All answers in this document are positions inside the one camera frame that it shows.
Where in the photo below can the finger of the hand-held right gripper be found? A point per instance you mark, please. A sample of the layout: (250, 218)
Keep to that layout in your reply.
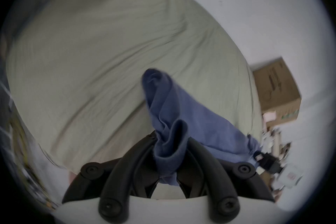
(267, 162)

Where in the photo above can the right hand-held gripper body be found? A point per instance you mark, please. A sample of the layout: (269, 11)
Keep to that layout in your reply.
(290, 177)

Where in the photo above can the blue garment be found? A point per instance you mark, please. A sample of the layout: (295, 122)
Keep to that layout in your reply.
(181, 118)

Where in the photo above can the bed with pale green sheet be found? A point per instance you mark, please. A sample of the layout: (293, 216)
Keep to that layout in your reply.
(105, 60)

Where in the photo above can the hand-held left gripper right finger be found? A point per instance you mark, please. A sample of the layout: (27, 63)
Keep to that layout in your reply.
(210, 173)

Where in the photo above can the brown cardboard carton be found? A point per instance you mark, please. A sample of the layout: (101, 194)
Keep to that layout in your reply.
(278, 89)

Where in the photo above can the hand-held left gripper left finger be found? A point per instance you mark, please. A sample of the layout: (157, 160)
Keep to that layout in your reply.
(123, 173)

